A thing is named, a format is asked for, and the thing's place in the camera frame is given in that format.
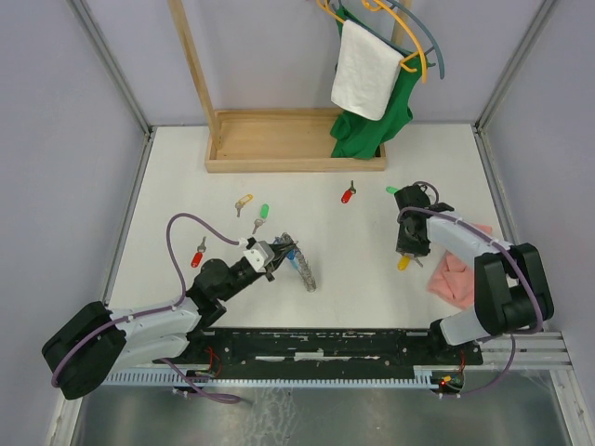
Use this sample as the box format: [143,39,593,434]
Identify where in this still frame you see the metal keyring holder with keys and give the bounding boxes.
[274,232,317,293]

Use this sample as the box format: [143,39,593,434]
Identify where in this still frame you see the key with yellow oval tag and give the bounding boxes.
[397,255,423,271]

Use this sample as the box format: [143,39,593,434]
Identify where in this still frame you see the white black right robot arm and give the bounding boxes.
[393,181,554,363]

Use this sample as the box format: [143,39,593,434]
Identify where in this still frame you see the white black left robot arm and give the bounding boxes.
[42,239,298,400]

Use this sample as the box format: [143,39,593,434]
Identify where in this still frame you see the key with light green tag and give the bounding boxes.
[252,203,270,234]

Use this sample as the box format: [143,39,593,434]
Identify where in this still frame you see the key with red tag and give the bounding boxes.
[341,180,357,203]
[191,237,206,269]

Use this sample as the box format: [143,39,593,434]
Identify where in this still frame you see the wooden clothes rack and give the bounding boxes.
[168,1,388,173]

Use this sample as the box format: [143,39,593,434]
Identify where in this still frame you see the green shirt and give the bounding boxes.
[330,6,430,160]

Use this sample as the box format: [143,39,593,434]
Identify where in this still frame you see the pink cloth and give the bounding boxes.
[427,220,480,310]

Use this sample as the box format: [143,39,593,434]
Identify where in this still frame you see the white towel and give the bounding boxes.
[331,20,403,121]

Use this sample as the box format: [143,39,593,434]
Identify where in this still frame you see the yellow clothes hanger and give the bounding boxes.
[315,0,430,73]

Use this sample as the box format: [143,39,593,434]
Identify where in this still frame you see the grey clothes hanger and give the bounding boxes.
[316,1,445,80]

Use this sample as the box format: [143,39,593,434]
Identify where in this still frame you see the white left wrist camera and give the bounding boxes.
[243,238,273,273]

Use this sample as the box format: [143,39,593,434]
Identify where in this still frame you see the white cable duct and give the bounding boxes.
[99,366,443,387]

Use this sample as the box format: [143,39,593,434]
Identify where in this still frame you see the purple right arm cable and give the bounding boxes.
[397,180,545,334]

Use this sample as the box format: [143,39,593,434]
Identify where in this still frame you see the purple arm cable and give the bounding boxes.
[49,212,255,389]
[397,180,545,334]

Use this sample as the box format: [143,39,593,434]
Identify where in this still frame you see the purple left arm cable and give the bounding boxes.
[49,212,255,389]

